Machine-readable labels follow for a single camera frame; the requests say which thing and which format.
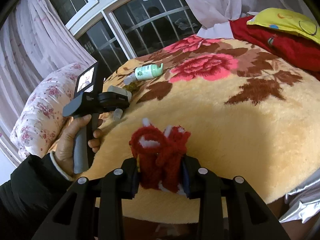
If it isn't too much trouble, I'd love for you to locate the black jacket left forearm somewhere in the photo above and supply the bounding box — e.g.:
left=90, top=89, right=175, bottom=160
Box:
left=1, top=153, right=73, bottom=239

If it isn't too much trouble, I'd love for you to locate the window with metal bars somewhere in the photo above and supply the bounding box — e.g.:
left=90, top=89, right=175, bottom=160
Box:
left=50, top=0, right=201, bottom=73

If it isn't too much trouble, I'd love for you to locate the pink floral bolster pillow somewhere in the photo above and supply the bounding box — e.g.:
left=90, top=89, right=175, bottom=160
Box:
left=10, top=63, right=87, bottom=159

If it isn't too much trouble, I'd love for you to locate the white squeeze tube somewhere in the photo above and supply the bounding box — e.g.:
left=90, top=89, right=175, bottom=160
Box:
left=123, top=74, right=137, bottom=86

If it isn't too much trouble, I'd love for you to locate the white jar pale lid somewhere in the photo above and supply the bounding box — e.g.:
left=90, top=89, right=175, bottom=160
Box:
left=107, top=86, right=132, bottom=102

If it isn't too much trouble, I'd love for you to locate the white bed sheet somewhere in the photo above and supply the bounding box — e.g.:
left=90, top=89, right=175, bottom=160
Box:
left=279, top=170, right=319, bottom=224

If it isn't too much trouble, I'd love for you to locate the small white dropper bottle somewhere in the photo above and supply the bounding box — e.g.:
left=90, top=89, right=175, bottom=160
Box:
left=113, top=108, right=123, bottom=121

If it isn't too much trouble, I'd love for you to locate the left white curtain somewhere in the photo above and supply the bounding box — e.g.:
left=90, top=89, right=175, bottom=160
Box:
left=1, top=0, right=95, bottom=163

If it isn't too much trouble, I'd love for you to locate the person left hand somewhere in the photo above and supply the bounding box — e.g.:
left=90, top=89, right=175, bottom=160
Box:
left=53, top=114, right=103, bottom=177

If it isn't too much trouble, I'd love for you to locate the green frog lotion bottle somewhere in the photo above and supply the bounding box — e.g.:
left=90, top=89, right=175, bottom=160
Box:
left=135, top=63, right=163, bottom=81

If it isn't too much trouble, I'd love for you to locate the red quilt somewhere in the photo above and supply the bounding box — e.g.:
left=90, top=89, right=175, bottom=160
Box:
left=229, top=16, right=320, bottom=79

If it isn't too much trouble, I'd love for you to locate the red knitted ornament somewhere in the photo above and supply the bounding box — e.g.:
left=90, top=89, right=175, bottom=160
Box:
left=129, top=118, right=191, bottom=195

